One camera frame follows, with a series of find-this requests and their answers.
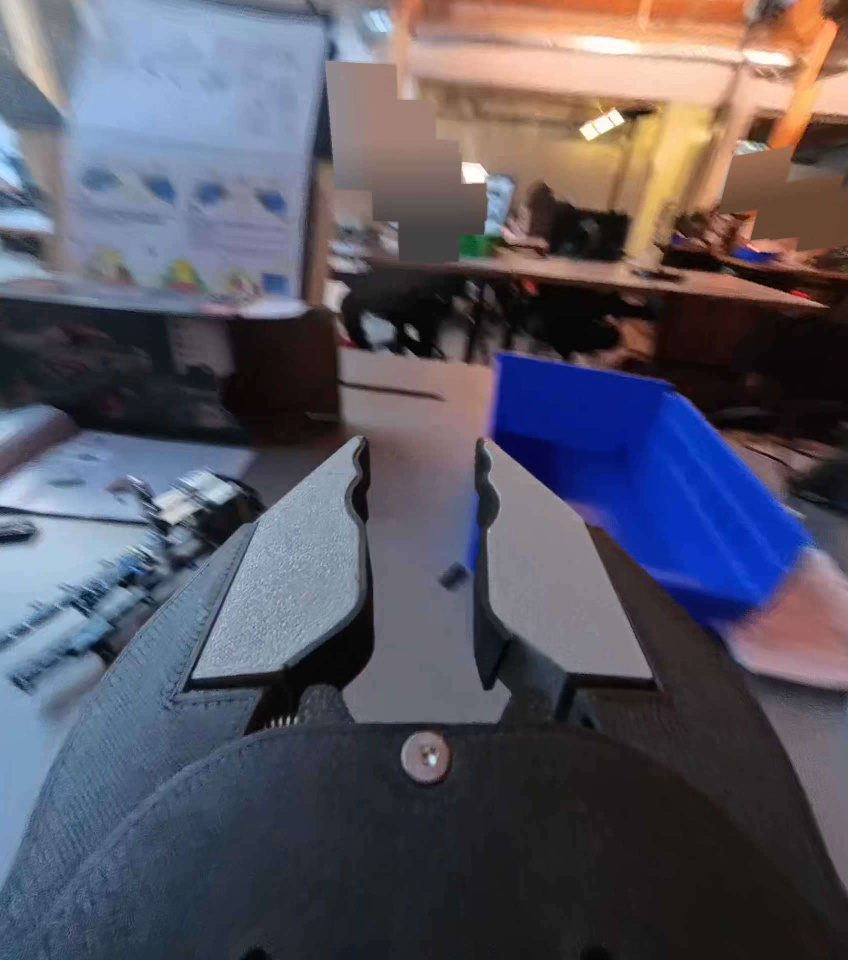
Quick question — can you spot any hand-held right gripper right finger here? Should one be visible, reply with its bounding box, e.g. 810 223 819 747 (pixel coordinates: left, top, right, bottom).
472 438 658 715

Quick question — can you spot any black lego set box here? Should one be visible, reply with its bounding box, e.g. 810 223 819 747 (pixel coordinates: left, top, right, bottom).
0 287 340 445

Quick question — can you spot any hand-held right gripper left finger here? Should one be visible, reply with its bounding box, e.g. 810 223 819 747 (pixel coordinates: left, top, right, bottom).
186 436 376 690

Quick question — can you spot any open lego instruction booklet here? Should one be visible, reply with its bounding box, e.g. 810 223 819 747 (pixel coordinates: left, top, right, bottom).
0 405 257 526

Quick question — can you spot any long wooden desk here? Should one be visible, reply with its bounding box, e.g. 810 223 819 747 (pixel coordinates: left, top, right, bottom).
326 249 832 365

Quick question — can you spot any grey and black lego assembly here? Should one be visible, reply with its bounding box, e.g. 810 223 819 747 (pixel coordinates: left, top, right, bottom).
0 468 264 695

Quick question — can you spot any blue plastic bin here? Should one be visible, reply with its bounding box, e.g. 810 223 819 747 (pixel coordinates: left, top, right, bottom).
469 351 817 630

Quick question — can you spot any black computer monitor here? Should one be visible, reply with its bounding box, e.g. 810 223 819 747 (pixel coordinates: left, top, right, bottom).
550 208 632 261

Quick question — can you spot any white poster board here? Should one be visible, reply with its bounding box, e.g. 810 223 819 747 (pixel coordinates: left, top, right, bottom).
66 0 329 301

